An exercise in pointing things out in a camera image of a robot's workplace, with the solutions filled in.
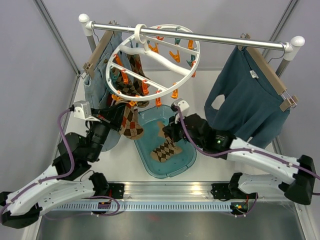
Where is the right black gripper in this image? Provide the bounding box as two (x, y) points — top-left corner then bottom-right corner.
(162, 112), (204, 149)

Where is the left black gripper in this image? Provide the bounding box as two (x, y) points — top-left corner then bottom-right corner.
(87, 101), (128, 161)

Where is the brown argyle sock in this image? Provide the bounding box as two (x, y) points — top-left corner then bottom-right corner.
(150, 121), (183, 163)
(114, 76), (150, 108)

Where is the teal clip front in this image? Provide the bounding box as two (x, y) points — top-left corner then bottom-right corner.
(109, 71), (121, 83)

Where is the beige orange argyle sock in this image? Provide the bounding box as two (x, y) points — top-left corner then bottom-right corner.
(127, 54), (149, 79)

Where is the white round clip hanger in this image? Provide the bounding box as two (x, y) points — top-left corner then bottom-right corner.
(105, 24), (201, 102)

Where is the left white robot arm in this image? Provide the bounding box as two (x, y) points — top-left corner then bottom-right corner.
(0, 101), (125, 229)

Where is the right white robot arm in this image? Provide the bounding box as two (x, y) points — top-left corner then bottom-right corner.
(162, 114), (319, 206)

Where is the orange clip front left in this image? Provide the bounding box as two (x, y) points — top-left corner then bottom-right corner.
(128, 100), (138, 107)

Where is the orange clip right rim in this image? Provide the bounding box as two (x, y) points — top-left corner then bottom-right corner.
(155, 90), (162, 108)

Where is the left beige clothes hanger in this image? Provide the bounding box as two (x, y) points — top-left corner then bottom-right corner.
(83, 30), (114, 79)

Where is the beige clothes hanger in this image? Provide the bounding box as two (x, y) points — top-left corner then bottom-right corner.
(83, 30), (114, 79)
(237, 45), (298, 112)

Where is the right beige clothes hanger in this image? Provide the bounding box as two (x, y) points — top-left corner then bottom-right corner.
(237, 45), (298, 112)

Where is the teal plastic basin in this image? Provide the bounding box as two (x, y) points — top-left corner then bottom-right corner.
(134, 105), (197, 179)

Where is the blue denim garment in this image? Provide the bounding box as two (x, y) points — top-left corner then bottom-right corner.
(83, 31), (131, 152)

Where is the teal long sleeve shirt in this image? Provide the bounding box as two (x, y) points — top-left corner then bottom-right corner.
(204, 47), (291, 148)

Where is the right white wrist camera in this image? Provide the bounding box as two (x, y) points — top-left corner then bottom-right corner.
(171, 98), (190, 124)

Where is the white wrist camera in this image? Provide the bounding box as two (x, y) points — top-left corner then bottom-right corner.
(171, 98), (190, 124)
(73, 100), (98, 121)

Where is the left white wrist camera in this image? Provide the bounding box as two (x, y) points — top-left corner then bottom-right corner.
(73, 100), (98, 121)

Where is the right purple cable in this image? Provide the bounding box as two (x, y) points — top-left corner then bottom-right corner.
(173, 104), (320, 218)

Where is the purple cable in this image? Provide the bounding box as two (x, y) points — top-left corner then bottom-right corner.
(173, 104), (320, 218)
(0, 107), (120, 222)

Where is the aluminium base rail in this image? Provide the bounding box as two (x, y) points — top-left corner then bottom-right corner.
(37, 181), (307, 201)

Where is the white slotted cable duct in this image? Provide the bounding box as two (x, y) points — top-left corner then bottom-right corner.
(54, 201), (232, 213)

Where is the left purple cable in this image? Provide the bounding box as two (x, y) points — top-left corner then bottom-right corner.
(0, 107), (120, 222)

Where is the metal clothes rack rail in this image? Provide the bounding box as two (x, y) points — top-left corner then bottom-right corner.
(78, 13), (306, 61)

